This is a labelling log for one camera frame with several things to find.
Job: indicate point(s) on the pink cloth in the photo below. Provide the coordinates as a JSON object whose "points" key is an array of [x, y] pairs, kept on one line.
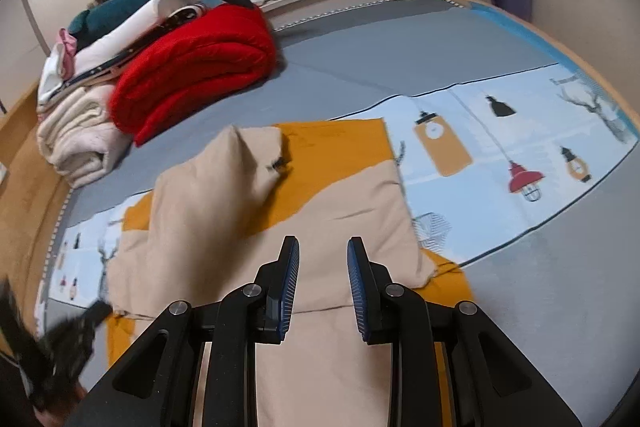
{"points": [[67, 49]]}

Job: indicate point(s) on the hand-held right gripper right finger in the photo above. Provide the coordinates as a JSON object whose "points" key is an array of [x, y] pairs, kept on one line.
{"points": [[356, 287]]}

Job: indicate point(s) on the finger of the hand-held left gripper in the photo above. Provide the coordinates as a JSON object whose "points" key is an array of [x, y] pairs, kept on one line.
{"points": [[92, 313]]}

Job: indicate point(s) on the bed with grey sheet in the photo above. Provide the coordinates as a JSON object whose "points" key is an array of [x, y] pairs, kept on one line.
{"points": [[400, 47]]}

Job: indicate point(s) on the folded red blanket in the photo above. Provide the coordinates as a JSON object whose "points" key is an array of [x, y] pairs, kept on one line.
{"points": [[200, 57]]}

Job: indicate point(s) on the beige and yellow hooded jacket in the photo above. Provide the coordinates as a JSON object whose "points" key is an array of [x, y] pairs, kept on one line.
{"points": [[325, 207]]}

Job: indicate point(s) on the light blue printed mat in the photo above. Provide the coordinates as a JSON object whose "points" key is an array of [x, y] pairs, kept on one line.
{"points": [[500, 132]]}

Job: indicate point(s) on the white wardrobe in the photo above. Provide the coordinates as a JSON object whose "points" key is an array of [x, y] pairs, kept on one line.
{"points": [[20, 47]]}

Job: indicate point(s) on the wooden headboard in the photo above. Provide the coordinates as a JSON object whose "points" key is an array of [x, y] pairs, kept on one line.
{"points": [[25, 217]]}

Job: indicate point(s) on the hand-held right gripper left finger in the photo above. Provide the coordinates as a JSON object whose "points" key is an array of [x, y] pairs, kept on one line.
{"points": [[290, 287]]}

